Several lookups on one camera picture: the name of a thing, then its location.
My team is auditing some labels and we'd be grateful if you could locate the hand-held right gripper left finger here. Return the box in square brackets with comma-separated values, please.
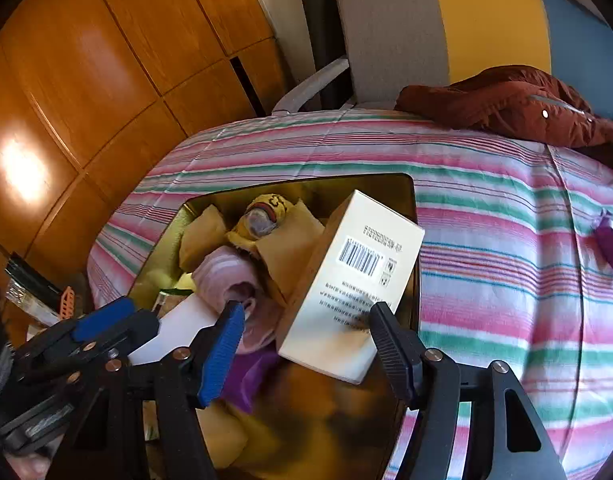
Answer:
[46, 300, 246, 480]

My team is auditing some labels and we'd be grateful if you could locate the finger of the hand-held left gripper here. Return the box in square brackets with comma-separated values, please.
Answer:
[16, 296, 160, 361]
[14, 347, 132, 391]

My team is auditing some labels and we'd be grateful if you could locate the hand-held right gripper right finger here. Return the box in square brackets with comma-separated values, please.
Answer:
[369, 301, 570, 480]

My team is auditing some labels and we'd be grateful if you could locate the pink striped sock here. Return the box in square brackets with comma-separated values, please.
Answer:
[191, 245, 260, 311]

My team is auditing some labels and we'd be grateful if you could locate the gold metal tin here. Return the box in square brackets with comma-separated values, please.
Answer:
[129, 172, 422, 480]

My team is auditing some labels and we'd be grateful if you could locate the white cardboard box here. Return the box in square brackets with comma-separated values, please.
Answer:
[276, 189, 426, 386]

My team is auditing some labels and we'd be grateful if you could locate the purple snack packet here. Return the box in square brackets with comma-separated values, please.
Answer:
[589, 209, 613, 273]
[220, 347, 282, 413]

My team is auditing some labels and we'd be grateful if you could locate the white flat card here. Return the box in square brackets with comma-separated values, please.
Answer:
[129, 292, 222, 366]

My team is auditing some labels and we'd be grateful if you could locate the pink snack packet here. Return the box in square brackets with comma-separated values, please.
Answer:
[235, 285, 288, 356]

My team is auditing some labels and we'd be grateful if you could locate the striped blanket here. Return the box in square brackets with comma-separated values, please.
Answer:
[86, 107, 613, 480]

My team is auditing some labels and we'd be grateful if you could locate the yellow toy figure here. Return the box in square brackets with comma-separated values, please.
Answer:
[229, 192, 294, 251]

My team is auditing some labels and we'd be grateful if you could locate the wooden wardrobe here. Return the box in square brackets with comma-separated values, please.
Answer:
[0, 0, 292, 321]

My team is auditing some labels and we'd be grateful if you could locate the maroon jacket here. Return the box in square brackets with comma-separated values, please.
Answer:
[394, 65, 613, 176]

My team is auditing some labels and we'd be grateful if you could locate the grey yellow blue chair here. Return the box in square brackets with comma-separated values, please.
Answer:
[271, 0, 613, 126]

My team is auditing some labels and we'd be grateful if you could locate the black rolled mat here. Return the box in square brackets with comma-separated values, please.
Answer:
[295, 0, 352, 111]

